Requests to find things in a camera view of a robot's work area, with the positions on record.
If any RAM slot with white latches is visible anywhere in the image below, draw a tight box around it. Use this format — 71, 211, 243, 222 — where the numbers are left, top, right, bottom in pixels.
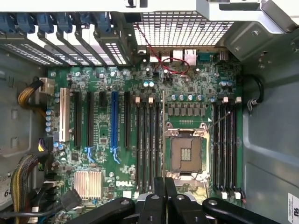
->
148, 96, 155, 191
232, 96, 242, 200
220, 96, 228, 200
136, 96, 142, 191

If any RAM slot with black latches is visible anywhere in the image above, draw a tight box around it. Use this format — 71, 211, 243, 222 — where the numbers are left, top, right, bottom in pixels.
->
155, 99, 163, 180
142, 99, 149, 191
214, 100, 221, 191
226, 100, 233, 191

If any silver socket cover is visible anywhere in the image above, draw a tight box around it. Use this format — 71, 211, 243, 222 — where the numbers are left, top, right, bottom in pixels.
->
174, 174, 210, 187

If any CPU socket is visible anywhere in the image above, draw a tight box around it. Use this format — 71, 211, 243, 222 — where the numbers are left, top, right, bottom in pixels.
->
165, 123, 210, 185

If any silver chipset heatsink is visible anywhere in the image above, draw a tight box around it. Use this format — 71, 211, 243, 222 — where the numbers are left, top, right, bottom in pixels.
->
74, 171, 103, 200

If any long black expansion slot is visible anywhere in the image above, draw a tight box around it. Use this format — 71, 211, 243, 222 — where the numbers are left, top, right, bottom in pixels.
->
74, 91, 82, 147
124, 91, 131, 149
87, 91, 94, 147

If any thin metal locking lever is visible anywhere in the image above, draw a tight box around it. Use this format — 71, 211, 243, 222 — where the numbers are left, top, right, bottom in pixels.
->
207, 111, 231, 130

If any blue expansion slot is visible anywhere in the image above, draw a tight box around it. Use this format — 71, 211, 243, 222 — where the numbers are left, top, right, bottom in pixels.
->
111, 91, 119, 147

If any green motherboard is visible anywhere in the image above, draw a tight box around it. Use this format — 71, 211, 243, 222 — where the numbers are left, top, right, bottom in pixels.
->
46, 48, 245, 207

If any grey metal PC case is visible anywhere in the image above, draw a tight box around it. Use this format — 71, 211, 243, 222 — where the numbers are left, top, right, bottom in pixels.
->
0, 0, 299, 224

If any white case sticker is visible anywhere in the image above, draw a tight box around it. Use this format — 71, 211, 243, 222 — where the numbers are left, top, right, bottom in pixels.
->
287, 192, 299, 224

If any main power plug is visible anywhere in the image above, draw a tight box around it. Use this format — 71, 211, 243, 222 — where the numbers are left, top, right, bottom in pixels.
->
37, 137, 55, 154

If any white expansion slot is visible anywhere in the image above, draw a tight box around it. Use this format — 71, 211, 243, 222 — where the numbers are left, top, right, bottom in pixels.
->
60, 87, 70, 142

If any blue card retention clip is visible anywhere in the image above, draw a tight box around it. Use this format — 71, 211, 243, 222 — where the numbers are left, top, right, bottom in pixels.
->
56, 13, 74, 33
36, 13, 56, 33
0, 13, 15, 33
95, 13, 112, 33
16, 13, 36, 33

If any black wire with plug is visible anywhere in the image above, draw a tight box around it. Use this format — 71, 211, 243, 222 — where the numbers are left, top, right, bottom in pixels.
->
0, 188, 82, 220

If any yellow black wire bundle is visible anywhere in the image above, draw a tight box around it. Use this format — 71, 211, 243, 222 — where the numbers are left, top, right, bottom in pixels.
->
10, 153, 40, 224
17, 77, 56, 119

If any black looped wire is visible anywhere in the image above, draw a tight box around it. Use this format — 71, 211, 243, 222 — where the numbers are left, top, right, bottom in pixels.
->
246, 74, 265, 112

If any red black twisted wire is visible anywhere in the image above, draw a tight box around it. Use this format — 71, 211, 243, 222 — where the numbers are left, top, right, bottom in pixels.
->
134, 22, 191, 76

